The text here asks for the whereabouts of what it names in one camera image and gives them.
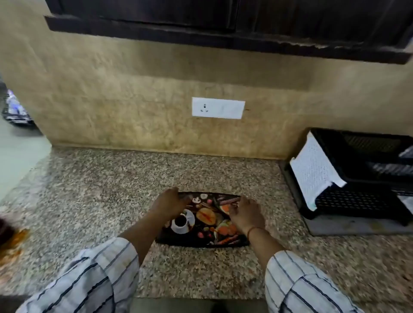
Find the person's right hand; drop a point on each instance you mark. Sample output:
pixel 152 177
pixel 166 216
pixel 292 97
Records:
pixel 248 214

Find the person's left hand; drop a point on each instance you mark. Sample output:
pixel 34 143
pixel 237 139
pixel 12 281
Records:
pixel 167 203

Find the person's right fingers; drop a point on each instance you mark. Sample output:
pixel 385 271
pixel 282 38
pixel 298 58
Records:
pixel 235 211

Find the person's left fingers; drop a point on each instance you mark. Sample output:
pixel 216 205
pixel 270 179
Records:
pixel 184 198

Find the black food print tray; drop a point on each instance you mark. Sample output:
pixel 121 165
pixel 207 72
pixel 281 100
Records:
pixel 206 225

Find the person's right forearm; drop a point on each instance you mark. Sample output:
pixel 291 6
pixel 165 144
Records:
pixel 264 245

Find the person's left forearm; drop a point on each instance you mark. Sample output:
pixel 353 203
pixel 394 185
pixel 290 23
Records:
pixel 142 233

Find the white perforated mat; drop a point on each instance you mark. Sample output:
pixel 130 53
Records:
pixel 314 171

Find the white striped shirt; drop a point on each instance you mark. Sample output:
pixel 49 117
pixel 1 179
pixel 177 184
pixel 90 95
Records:
pixel 93 277

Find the black plastic dish rack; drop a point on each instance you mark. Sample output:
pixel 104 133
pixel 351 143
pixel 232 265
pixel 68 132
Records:
pixel 364 180

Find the brown orange blurred object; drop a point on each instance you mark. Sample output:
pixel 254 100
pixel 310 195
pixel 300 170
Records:
pixel 11 240

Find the white wall socket plate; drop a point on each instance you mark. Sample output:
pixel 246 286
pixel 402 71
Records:
pixel 218 108

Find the dark wooden wall cabinet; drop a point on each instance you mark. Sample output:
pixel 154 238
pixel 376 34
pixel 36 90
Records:
pixel 226 19

